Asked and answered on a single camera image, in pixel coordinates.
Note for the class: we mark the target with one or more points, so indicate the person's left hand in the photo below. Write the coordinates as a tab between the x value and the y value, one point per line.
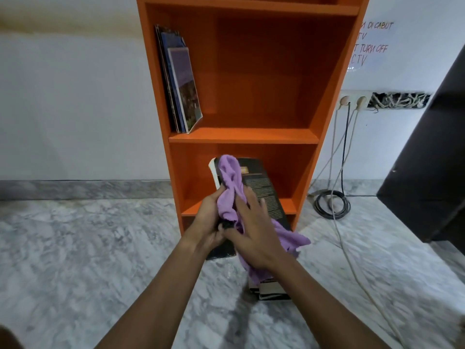
205	225

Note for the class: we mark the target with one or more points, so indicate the person's right hand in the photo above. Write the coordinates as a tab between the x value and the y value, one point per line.
258	243

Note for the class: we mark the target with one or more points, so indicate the black display stand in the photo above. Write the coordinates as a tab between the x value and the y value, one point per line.
218	253

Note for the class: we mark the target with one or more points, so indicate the cream red-titled cover book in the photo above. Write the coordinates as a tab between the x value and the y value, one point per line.
270	288

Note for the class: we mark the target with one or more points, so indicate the purple cleaning cloth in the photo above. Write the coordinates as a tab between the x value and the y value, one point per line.
229	178

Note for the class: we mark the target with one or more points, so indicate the green photo cover book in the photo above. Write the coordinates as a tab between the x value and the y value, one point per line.
185	90

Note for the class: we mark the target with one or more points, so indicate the dark worn comic magazine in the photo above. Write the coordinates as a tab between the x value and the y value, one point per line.
161	69

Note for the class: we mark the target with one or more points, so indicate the orange wooden bookshelf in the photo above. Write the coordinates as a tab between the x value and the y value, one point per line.
261	69

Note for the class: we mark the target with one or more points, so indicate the blue maths textbook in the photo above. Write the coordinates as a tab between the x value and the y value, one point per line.
170	41

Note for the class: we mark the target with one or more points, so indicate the person's right forearm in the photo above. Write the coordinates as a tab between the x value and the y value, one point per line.
327	305

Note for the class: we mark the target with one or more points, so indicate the person's left forearm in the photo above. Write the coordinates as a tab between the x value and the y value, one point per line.
152	301

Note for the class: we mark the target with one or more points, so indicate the person's sandalled left foot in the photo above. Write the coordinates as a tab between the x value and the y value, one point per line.
9	339

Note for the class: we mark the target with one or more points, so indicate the dark brown cabinet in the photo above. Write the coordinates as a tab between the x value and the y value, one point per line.
428	159

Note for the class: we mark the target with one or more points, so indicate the white wall socket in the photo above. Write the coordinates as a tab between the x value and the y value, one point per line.
352	100

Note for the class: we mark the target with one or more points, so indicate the white paper wall note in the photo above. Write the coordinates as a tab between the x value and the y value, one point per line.
370	47

